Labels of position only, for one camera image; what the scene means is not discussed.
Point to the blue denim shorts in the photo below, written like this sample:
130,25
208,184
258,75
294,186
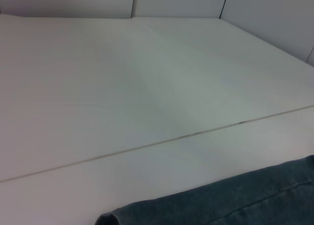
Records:
233,200

